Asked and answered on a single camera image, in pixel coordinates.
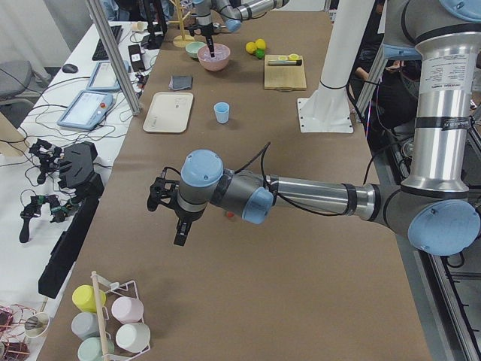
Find green lime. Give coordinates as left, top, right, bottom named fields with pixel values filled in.
left=255, top=49, right=265, bottom=59

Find white cup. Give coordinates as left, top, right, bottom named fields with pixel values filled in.
left=116, top=323, right=151, bottom=353

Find mint green cup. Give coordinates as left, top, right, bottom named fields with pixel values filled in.
left=77, top=337, right=103, bottom=361

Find black keyboard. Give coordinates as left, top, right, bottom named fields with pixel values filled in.
left=91, top=24, right=124, bottom=62

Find light blue cup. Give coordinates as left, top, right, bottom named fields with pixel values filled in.
left=213, top=102, right=230, bottom=124

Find yellow lemon lower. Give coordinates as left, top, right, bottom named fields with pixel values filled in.
left=255, top=38, right=267, bottom=50

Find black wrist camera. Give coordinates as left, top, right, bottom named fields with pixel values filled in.
left=147, top=166, right=180, bottom=212

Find black computer mouse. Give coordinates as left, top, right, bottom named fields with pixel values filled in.
left=62, top=63, right=78, bottom=74

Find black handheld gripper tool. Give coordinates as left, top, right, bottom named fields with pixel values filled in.
left=19, top=195, right=66, bottom=244

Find grey cup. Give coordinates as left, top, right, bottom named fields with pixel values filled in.
left=71, top=312, right=100, bottom=341

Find wooden cutting board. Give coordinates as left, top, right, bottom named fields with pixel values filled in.
left=264, top=55, right=307, bottom=91

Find black bracket device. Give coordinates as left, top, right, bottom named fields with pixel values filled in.
left=38, top=141, right=104, bottom=299

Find green bowl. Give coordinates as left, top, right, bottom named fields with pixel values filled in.
left=185, top=41, right=206, bottom=59

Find teach pendant near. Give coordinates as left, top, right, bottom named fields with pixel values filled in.
left=57, top=90, right=113, bottom=130

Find clear ice cubes pile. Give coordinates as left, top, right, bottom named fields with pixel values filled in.
left=198, top=47, right=230, bottom=63

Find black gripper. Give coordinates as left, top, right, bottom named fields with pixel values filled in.
left=189, top=23, right=215, bottom=58
left=172, top=205, right=204, bottom=246

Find white wire cup rack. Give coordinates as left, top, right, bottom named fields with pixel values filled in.
left=91, top=271, right=151, bottom=360

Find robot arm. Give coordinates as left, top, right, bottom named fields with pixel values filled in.
left=192, top=0, right=289, bottom=57
left=170, top=1, right=480, bottom=256

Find yellow cup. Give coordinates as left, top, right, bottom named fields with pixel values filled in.
left=71, top=284, right=96, bottom=313

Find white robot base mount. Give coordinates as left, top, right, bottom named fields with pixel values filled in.
left=298, top=0, right=374, bottom=133

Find yellow lemon upper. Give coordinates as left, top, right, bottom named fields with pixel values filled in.
left=245, top=42, right=257, bottom=54

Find pink bowl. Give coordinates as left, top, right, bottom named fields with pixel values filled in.
left=197, top=43, right=231, bottom=71

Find teach pendant far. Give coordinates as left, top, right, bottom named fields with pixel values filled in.
left=86, top=61, right=120, bottom=93

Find pink cup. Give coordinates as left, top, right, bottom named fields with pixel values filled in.
left=111, top=296, right=144, bottom=324

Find teach pendant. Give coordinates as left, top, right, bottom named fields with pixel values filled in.
left=86, top=61, right=120, bottom=93
left=57, top=90, right=113, bottom=130

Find paper cup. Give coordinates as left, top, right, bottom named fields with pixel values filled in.
left=131, top=21, right=147, bottom=32

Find aluminium camera post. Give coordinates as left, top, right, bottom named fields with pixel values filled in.
left=86, top=0, right=141, bottom=116

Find cream rabbit tray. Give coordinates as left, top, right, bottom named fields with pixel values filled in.
left=143, top=92, right=194, bottom=134

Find yellow lemon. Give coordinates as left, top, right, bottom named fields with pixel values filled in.
left=255, top=38, right=267, bottom=50
left=245, top=42, right=257, bottom=54

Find grey folded cloth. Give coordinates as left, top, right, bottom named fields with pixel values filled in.
left=168, top=75, right=193, bottom=91

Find wooden mug tree stand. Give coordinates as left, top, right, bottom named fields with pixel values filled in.
left=169, top=0, right=195, bottom=48

